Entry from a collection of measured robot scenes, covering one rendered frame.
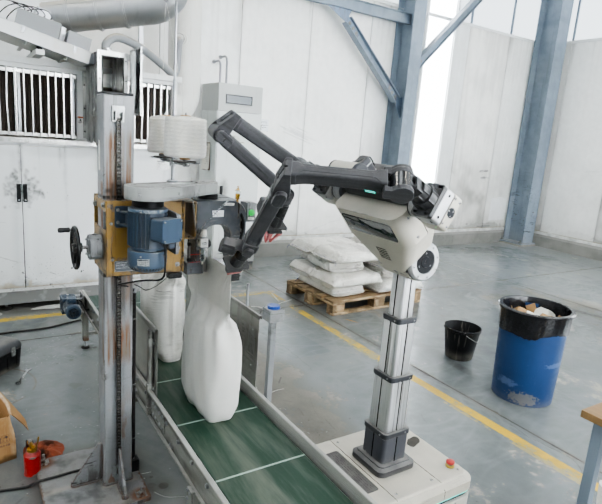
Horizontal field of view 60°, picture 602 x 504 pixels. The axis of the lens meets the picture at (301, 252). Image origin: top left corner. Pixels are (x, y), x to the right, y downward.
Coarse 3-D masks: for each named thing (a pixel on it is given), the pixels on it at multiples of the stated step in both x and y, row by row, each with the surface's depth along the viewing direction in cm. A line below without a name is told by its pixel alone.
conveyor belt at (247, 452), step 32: (160, 384) 263; (192, 416) 236; (256, 416) 240; (192, 448) 213; (224, 448) 214; (256, 448) 216; (288, 448) 217; (224, 480) 194; (256, 480) 196; (288, 480) 197; (320, 480) 198
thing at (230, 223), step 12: (204, 204) 229; (216, 204) 232; (240, 204) 238; (204, 216) 230; (228, 216) 237; (240, 216) 240; (204, 228) 232; (228, 228) 238; (240, 228) 241; (192, 240) 234; (192, 252) 234
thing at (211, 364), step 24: (216, 264) 231; (192, 288) 258; (216, 288) 233; (192, 312) 241; (216, 312) 231; (192, 336) 236; (216, 336) 222; (192, 360) 236; (216, 360) 223; (240, 360) 229; (192, 384) 240; (216, 384) 225; (216, 408) 228
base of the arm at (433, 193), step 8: (424, 184) 166; (432, 184) 173; (440, 184) 170; (424, 192) 165; (432, 192) 166; (440, 192) 168; (416, 200) 167; (424, 200) 167; (432, 200) 167; (440, 200) 168; (416, 208) 173; (424, 208) 169; (432, 208) 168; (424, 216) 169; (432, 216) 168
